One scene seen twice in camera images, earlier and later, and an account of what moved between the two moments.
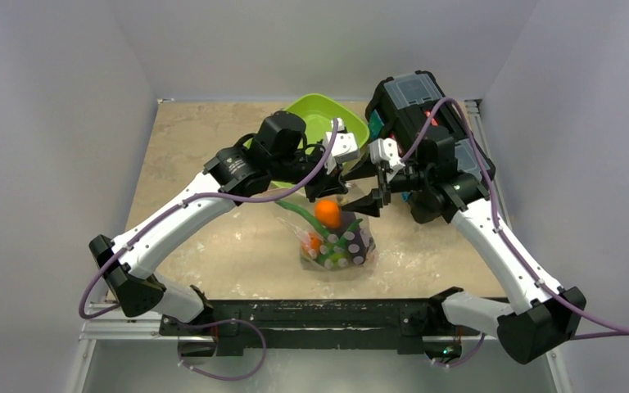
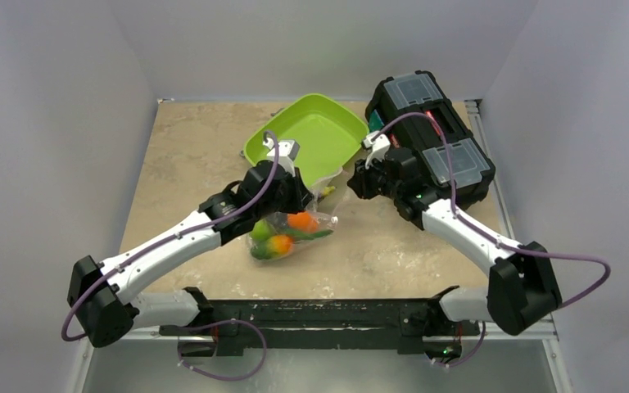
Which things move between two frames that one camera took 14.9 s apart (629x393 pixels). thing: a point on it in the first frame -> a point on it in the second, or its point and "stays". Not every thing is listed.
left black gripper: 329,181 -> 301,196
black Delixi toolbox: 405,107 stays
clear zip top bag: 349,246 -> 272,237
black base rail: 233,321 stays
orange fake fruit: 328,213 -> 303,220
